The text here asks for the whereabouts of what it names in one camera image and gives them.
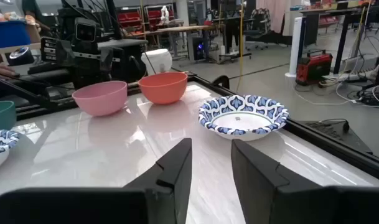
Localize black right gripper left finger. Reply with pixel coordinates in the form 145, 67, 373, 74
0, 138, 193, 224

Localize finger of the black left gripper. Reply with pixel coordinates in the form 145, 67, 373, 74
55, 39, 75, 68
97, 47, 115, 75

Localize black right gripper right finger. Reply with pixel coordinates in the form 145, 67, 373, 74
230, 138, 379, 224

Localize pink plastic bowl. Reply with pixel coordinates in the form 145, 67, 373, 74
72, 80, 128, 118

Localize coral red plastic bowl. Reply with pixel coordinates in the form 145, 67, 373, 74
138, 72, 189, 105

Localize teal plastic bowl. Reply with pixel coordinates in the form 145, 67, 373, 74
0, 100, 17, 132

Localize blue patterned white plates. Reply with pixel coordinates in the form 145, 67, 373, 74
198, 94, 291, 142

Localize red bin shelf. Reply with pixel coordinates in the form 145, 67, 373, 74
116, 3, 177, 32

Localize cardboard box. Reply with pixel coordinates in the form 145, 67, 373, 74
26, 23, 42, 44

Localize round black silver device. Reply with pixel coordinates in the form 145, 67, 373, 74
9, 46, 35, 67

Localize white plastic bucket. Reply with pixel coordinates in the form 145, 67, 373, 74
141, 49, 174, 76

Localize blue storage bin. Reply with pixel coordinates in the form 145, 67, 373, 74
0, 20, 32, 50

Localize person's hand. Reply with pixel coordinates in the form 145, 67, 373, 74
0, 63, 16, 78

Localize pile of soft toys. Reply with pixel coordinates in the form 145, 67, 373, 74
0, 11, 26, 23

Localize white robot figure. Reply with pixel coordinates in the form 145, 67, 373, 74
159, 5, 171, 25

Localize wooden top table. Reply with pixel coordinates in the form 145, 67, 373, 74
126, 24, 218, 58

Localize black computer tower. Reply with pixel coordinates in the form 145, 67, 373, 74
191, 37, 208, 62

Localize red portable generator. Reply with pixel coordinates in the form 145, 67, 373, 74
296, 50, 334, 86

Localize white power strip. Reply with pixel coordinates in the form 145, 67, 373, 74
321, 70, 379, 84

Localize white tower column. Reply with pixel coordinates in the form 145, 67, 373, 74
284, 17, 303, 78

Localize plaid office chair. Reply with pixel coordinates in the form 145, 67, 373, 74
243, 7, 273, 51

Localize black standing desk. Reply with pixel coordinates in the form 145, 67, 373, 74
299, 7, 369, 75

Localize pink curtain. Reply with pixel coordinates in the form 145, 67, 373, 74
256, 0, 290, 34

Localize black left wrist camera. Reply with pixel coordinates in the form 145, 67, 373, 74
74, 17, 97, 43

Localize black table frame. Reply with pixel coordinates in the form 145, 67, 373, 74
0, 70, 379, 185

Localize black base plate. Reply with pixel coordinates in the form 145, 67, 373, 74
301, 119, 374, 154

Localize black plug cable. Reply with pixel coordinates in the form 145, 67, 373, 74
319, 118, 351, 133

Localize white floor cable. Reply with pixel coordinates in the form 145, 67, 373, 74
293, 74, 379, 108

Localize black corner bracket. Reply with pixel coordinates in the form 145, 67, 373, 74
212, 75, 231, 90

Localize black floor cables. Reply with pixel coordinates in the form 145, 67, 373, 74
347, 86, 379, 107

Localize yellow hanging cable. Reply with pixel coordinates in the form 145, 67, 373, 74
235, 0, 245, 93

